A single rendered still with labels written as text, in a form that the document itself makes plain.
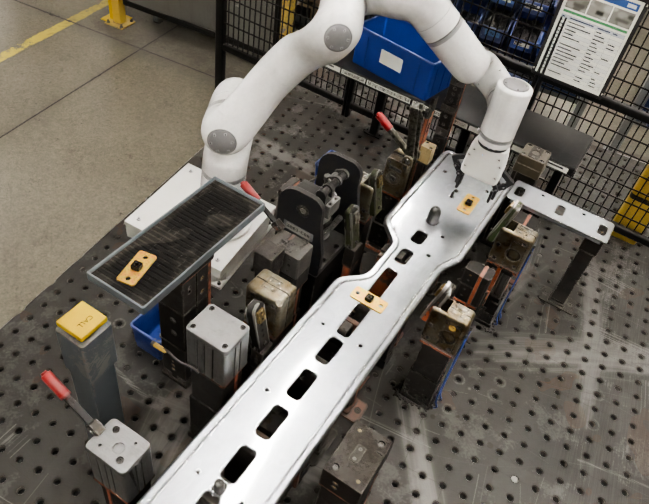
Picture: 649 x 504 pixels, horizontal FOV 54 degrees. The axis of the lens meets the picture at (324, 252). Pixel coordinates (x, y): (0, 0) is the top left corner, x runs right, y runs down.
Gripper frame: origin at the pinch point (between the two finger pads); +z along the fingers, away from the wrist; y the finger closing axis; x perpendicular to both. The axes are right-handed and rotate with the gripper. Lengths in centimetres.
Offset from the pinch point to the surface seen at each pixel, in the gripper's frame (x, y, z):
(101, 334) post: -95, -35, -8
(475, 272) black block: -21.5, 11.2, 6.1
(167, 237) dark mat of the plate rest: -72, -41, -11
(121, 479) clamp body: -109, -18, 2
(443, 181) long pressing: 4.4, -9.6, 5.1
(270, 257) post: -58, -25, -5
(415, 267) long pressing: -30.6, -1.2, 5.2
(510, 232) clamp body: -8.1, 13.6, 1.0
